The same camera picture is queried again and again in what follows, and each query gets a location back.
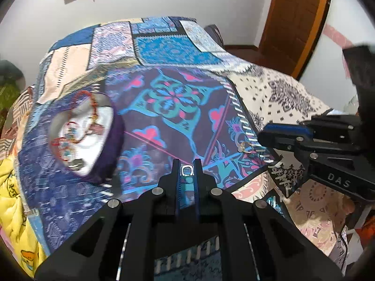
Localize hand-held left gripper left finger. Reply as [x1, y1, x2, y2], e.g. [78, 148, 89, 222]
[34, 159, 181, 281]

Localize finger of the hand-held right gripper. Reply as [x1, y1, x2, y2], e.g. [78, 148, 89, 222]
[257, 123, 316, 164]
[299, 114, 362, 153]

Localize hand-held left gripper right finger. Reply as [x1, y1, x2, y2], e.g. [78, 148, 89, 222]
[193, 159, 344, 281]

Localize purple heart-shaped jewelry box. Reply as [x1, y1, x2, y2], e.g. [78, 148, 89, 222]
[49, 92, 126, 184]

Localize wooden wardrobe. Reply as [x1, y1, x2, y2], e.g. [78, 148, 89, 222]
[258, 0, 336, 79]

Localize white sliding door pink hearts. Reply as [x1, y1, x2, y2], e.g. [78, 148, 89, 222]
[299, 0, 375, 115]

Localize brown wooden door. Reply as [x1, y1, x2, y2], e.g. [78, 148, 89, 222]
[259, 0, 323, 74]

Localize blue patchwork blanket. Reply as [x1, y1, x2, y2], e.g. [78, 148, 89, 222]
[17, 16, 361, 281]

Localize dark grey bag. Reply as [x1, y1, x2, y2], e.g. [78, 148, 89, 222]
[203, 25, 225, 47]

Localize yellow cartoon blanket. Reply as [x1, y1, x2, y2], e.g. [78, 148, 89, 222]
[0, 155, 48, 278]

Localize orange striped blanket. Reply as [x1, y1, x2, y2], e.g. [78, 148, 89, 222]
[0, 86, 36, 153]

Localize thin black cable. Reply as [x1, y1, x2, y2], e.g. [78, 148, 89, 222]
[337, 225, 350, 273]

